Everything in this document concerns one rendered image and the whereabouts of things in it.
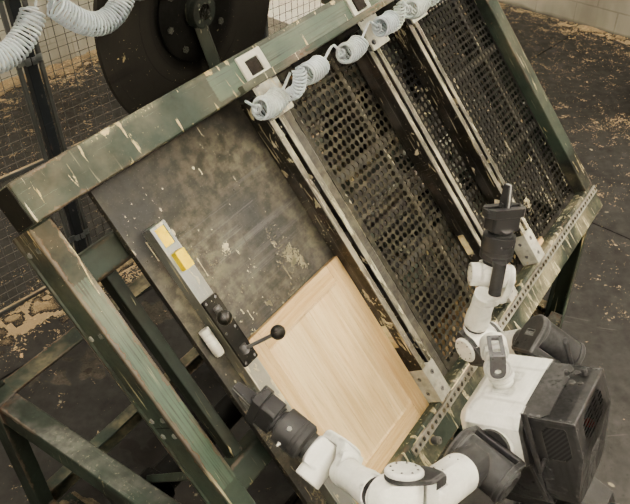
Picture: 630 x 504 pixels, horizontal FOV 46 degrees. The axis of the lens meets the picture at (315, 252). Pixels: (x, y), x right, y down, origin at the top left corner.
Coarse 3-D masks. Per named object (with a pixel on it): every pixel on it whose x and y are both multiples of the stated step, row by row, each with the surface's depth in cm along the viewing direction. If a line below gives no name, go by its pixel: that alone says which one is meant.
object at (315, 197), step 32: (256, 96) 201; (256, 128) 208; (288, 128) 207; (288, 160) 207; (320, 192) 212; (320, 224) 214; (352, 256) 213; (384, 288) 219; (384, 320) 221; (416, 352) 223
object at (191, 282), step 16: (160, 224) 178; (160, 240) 177; (176, 240) 180; (160, 256) 179; (176, 272) 179; (192, 272) 181; (192, 288) 180; (208, 288) 183; (192, 304) 183; (208, 320) 183; (224, 352) 187; (240, 368) 186; (256, 368) 187; (256, 384) 186; (272, 384) 190; (336, 496) 196
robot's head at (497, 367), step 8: (488, 336) 174; (496, 336) 174; (488, 344) 171; (496, 352) 168; (504, 352) 168; (488, 360) 169; (496, 360) 167; (504, 360) 167; (488, 368) 169; (496, 368) 168; (504, 368) 168; (488, 376) 171; (496, 376) 169; (504, 376) 169
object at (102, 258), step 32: (480, 64) 301; (480, 192) 279; (96, 256) 174; (128, 256) 179; (128, 288) 179; (416, 288) 245; (128, 320) 182; (160, 352) 181; (192, 384) 185; (224, 448) 190; (256, 448) 192
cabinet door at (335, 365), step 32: (320, 288) 210; (352, 288) 218; (288, 320) 200; (320, 320) 208; (352, 320) 216; (256, 352) 191; (288, 352) 198; (320, 352) 205; (352, 352) 213; (384, 352) 221; (288, 384) 196; (320, 384) 203; (352, 384) 211; (384, 384) 219; (416, 384) 227; (320, 416) 201; (352, 416) 208; (384, 416) 216; (416, 416) 224; (384, 448) 213
